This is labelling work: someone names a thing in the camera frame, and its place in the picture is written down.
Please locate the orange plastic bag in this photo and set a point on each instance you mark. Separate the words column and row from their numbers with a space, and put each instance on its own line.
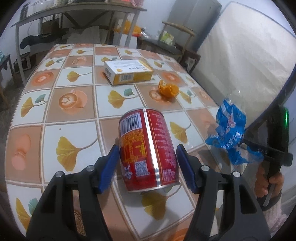
column 126, row 28

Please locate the white mattress blue trim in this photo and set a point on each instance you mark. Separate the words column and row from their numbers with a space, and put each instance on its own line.
column 246, row 56

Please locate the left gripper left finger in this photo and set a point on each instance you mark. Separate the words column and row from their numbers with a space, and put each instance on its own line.
column 53, row 217

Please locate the grey refrigerator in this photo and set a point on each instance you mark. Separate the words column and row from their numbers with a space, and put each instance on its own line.
column 199, row 16

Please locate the right hand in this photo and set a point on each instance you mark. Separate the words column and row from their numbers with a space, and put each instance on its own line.
column 261, row 183

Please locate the orange peel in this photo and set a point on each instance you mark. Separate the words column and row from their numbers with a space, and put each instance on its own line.
column 168, row 90

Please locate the red tin can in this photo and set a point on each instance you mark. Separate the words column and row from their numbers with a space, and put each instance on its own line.
column 147, row 156

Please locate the blue plastic wrapper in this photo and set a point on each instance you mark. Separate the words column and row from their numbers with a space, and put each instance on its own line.
column 229, row 135

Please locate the patterned tablecloth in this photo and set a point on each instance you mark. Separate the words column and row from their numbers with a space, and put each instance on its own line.
column 68, row 115

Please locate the yellow white cardboard box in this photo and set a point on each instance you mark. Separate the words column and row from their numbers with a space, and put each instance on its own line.
column 121, row 72

